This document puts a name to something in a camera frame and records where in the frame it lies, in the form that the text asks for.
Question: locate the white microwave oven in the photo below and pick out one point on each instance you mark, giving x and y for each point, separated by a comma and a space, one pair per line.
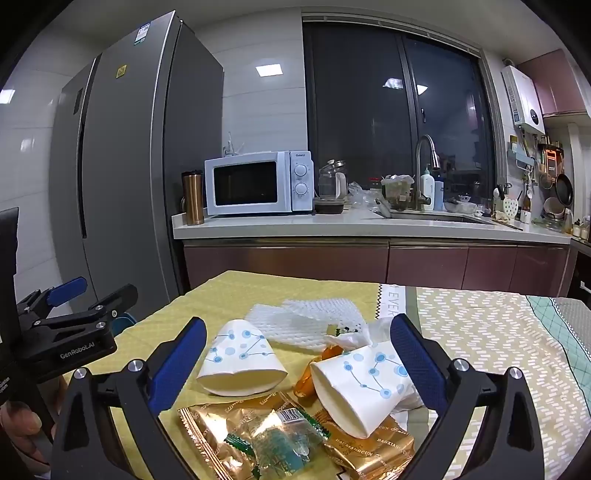
244, 184

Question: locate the blue dotted paper cup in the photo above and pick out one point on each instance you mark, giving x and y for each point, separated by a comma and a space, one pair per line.
351, 397
240, 364

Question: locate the pink upper cabinet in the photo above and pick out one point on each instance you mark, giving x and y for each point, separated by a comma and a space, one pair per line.
558, 83

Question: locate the white dotted utensil holder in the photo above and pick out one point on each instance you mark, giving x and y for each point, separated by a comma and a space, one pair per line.
510, 206

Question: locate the white foam net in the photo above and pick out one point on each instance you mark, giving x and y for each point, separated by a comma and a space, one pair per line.
337, 311
272, 323

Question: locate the white water heater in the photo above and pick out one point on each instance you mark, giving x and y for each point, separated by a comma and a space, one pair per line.
521, 99

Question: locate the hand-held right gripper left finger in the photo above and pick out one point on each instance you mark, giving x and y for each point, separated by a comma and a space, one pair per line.
180, 364

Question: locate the clear plastic bag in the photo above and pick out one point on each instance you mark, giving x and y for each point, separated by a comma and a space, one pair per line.
362, 194

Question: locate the black kitchen stove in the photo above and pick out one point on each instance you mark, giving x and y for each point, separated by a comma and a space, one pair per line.
582, 272

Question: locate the black frying pan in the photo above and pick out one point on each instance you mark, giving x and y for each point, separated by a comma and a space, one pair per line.
563, 189

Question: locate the pink lower cabinets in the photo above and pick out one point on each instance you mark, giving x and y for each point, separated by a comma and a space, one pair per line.
300, 263

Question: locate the grey refrigerator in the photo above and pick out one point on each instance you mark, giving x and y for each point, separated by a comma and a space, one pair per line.
138, 161

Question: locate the dark kitchen window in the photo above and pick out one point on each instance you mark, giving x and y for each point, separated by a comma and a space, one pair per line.
360, 115

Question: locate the green printed wrapper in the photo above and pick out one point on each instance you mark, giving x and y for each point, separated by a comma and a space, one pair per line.
344, 328

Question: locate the white kitchen counter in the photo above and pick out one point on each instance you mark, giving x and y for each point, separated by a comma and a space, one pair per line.
277, 226

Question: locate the clear green-edged wrapper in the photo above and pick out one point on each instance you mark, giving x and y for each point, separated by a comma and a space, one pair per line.
277, 443

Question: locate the white tissue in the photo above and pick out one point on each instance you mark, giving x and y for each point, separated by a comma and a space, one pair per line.
376, 330

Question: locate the dark bowl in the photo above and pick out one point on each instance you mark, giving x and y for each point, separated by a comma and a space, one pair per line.
329, 206

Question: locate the copper thermos tumbler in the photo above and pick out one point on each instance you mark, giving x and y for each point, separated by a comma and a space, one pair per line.
193, 203

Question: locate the orange peel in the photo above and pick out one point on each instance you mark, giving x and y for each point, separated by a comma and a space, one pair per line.
304, 383

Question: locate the white pump bottle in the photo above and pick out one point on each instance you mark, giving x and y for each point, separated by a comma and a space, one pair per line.
428, 191

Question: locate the food container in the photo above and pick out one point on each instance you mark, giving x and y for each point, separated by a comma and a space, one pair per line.
397, 191

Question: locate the gold foil snack wrapper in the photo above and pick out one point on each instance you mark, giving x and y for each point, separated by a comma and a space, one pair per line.
207, 438
369, 457

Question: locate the yellow tablecloth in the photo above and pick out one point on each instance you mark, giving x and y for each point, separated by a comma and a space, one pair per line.
152, 314

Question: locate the steel kitchen faucet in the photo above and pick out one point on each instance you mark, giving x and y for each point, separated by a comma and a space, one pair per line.
418, 157

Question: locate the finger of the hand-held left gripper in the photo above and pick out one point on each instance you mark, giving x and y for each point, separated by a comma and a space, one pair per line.
120, 297
69, 290

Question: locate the olive patterned tablecloth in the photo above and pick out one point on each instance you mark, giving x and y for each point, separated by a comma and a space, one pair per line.
485, 332

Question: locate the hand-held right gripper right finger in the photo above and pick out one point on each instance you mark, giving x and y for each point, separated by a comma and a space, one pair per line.
415, 364

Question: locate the blue bottle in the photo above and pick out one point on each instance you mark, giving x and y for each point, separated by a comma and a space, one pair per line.
439, 194

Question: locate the person's left hand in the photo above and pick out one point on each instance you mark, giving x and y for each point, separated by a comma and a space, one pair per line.
16, 422

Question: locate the blue plastic bin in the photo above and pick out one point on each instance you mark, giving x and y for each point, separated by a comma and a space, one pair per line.
122, 321

